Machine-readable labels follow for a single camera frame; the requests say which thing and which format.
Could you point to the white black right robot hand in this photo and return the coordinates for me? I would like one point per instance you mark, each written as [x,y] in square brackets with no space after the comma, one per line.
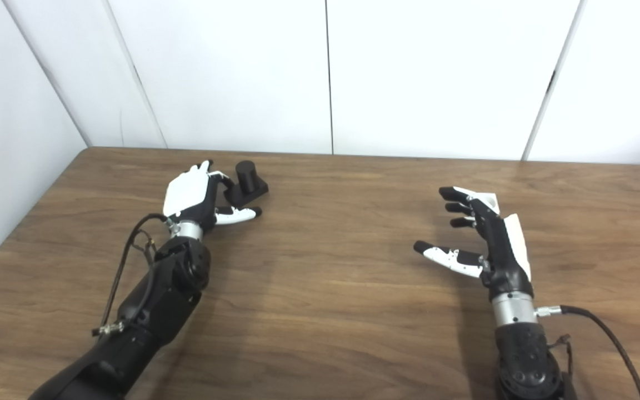
[503,250]

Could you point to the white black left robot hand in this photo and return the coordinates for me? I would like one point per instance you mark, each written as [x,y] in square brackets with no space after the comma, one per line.
[186,191]

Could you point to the black peg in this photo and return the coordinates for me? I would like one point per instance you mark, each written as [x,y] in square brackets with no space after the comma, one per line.
[246,175]

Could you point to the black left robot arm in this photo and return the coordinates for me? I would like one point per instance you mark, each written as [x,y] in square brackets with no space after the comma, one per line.
[153,311]

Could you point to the white square piece with hole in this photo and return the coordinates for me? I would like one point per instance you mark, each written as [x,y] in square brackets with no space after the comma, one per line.
[490,200]

